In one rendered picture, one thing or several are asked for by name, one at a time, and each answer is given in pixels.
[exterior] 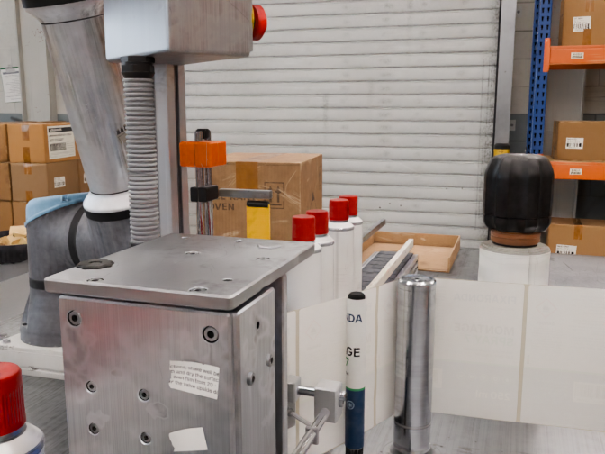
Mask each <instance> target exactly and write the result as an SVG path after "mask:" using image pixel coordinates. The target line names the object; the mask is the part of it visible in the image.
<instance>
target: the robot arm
mask: <svg viewBox="0 0 605 454"><path fill-rule="evenodd" d="M21 1H22V4H23V9H24V11H25V12H27V13H28V14H30V15H32V16H33V17H35V18H36V19H38V20H39V22H40V23H41V27H42V29H43V33H44V36H45V39H46V42H47V45H48V49H49V52H50V57H51V60H52V64H53V67H54V69H55V73H56V76H57V80H58V82H59V88H60V91H61V94H62V97H63V100H64V104H65V106H66V110H67V113H68V119H69V121H70V125H71V128H72V132H73V134H74V137H75V141H76V144H77V149H78V152H79V156H80V158H81V162H82V165H83V168H84V171H85V174H86V180H87V183H88V186H89V189H90V192H84V193H76V194H68V195H54V196H46V197H39V198H34V199H32V200H31V201H30V202H29V203H28V204H27V205H26V222H25V224H24V227H25V228H26V236H27V252H28V269H29V284H30V292H29V295H28V299H27V302H26V306H25V308H24V311H23V317H22V320H21V323H20V337H21V341H22V342H23V343H26V344H28V345H32V346H37V347H48V348H58V347H62V342H61V329H60V316H59V297H60V296H61V295H64V294H58V293H49V292H47V291H46V290H45V286H44V279H45V278H46V277H49V276H52V275H54V274H57V273H59V272H62V271H65V270H68V269H70V268H74V267H75V266H76V265H77V264H78V263H79V262H81V261H84V260H90V259H100V258H102V257H105V256H108V255H111V254H114V253H116V252H118V251H121V250H126V249H128V248H129V242H130V241H131V234H132V233H131V228H130V226H131V224H130V221H131V220H130V217H131V216H130V212H131V211H129V208H130V207H129V204H130V202H129V199H130V198H129V195H130V193H129V190H130V189H129V188H128V186H129V184H128V181H130V180H129V179H128V177H129V175H128V172H130V171H129V170H127V168H128V167H129V166H127V163H129V161H127V159H128V158H129V157H127V154H128V153H129V152H126V150H127V149H128V148H126V145H127V144H128V143H126V141H127V140H128V139H127V138H126V135H128V134H127V133H125V132H126V131H127V129H125V126H127V124H125V122H127V120H125V117H126V116H127V115H125V114H124V113H126V111H125V110H124V108H125V107H126V105H124V103H126V101H124V98H126V96H124V95H123V94H125V92H124V91H123V89H124V88H125V86H123V84H125V82H123V80H124V77H123V75H122V73H121V72H122V67H121V63H111V62H109V61H107V59H106V48H105V31H104V0H21Z"/></svg>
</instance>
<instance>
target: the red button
mask: <svg viewBox="0 0 605 454"><path fill-rule="evenodd" d="M252 6H253V10H254V28H253V41H259V40H260V39H261V38H262V37H263V35H264V34H265V32H266V28H267V17H266V13H265V10H264V8H263V7H262V6H261V5H252Z"/></svg>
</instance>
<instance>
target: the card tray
mask: <svg viewBox="0 0 605 454"><path fill-rule="evenodd" d="M408 239H413V247H412V249H411V250H410V251H409V252H410V253H413V254H418V270H420V271H432V272H444V273H449V272H450V269H451V268H452V266H453V264H454V261H455V259H456V256H457V253H458V251H459V250H460V236H459V235H444V234H428V233H413V232H383V231H377V232H376V233H375V234H373V235H372V236H371V237H370V238H369V239H367V240H366V241H365V242H364V243H363V244H362V264H363V263H364V262H365V261H366V260H367V259H368V258H369V257H370V256H371V255H372V254H373V253H374V252H375V251H380V250H384V251H399V250H400V248H401V247H402V246H403V245H404V244H405V243H406V241H407V240H408Z"/></svg>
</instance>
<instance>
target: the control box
mask: <svg viewBox="0 0 605 454"><path fill-rule="evenodd" d="M253 28H254V10H253V6H252V0H104V31H105V48H106V59H107V61H109V62H111V63H122V62H121V59H120V57H122V56H149V57H154V58H155V63H153V65H154V64H172V65H174V66H175V65H179V66H180V65H187V64H194V63H203V62H210V61H217V60H225V59H239V58H246V57H247V56H249V53H250V52H252V51H253Z"/></svg>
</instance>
